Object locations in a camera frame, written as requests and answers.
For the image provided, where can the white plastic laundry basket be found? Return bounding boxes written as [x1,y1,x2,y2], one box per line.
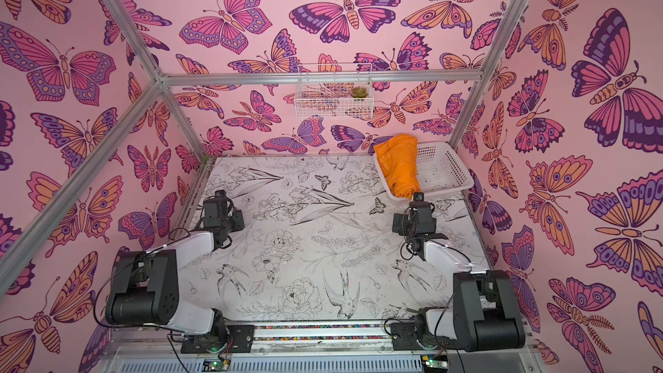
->
[372,141,475,202]

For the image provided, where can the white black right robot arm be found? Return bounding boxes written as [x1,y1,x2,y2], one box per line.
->
[392,193,526,352]

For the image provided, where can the aluminium cage frame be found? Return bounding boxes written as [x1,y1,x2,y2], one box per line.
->
[0,0,550,373]

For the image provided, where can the floral printed table mat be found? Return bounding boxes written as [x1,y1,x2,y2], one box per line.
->
[179,156,453,321]

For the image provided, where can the small green potted succulent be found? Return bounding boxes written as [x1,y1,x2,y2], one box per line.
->
[350,86,369,99]

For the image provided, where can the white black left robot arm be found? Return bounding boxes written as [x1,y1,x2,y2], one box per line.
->
[104,190,244,353]

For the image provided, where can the orange long pants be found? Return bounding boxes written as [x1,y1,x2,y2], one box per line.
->
[375,134,421,200]

